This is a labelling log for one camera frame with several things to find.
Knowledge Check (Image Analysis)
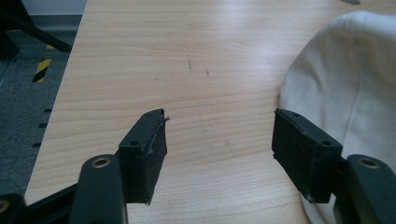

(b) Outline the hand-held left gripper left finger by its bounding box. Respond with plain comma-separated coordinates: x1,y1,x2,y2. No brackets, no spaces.
68,108,171,224

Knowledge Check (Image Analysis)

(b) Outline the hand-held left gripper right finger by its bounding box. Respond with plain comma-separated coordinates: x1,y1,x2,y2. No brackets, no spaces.
271,107,396,224

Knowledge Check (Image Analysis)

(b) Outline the white cloth garment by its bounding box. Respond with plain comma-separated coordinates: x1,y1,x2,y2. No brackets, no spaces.
277,10,396,224

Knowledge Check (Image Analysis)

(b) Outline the yellow black striped floor tape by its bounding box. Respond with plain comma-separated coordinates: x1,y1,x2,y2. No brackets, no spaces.
32,44,56,84

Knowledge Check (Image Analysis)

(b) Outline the black metal stand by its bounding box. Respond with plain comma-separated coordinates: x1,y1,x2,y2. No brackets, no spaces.
0,0,74,62

